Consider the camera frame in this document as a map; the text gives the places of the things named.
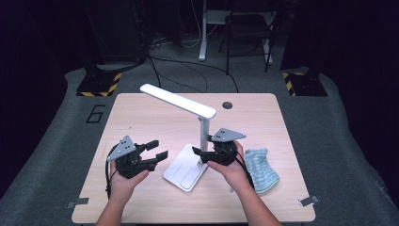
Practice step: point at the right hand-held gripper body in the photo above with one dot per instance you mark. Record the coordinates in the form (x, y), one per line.
(224, 155)

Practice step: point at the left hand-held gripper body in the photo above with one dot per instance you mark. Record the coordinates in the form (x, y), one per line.
(130, 166)

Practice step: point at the white desk lamp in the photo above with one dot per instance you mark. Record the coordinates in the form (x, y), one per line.
(185, 169)

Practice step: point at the blue striped cloth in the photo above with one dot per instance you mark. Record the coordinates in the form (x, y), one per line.
(262, 171)

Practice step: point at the person's left hand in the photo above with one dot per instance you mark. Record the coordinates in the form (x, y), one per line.
(124, 186)

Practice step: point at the person's right hand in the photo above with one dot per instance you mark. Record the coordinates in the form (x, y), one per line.
(236, 174)

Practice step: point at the dark round table grommet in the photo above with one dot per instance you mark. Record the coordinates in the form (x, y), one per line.
(227, 105)

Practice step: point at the grey tape strip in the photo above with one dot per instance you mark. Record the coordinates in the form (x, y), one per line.
(309, 201)
(78, 201)

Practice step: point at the black stand base yellow stripes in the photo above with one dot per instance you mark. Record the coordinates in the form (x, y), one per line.
(97, 84)
(307, 84)

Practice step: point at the black chair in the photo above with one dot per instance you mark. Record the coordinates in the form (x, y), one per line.
(247, 26)

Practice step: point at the dark cabinet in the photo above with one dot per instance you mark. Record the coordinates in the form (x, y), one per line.
(116, 31)

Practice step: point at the dark curtain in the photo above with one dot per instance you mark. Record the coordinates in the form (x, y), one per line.
(370, 94)
(25, 94)

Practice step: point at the white desk frame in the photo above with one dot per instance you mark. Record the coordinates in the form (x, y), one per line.
(202, 37)

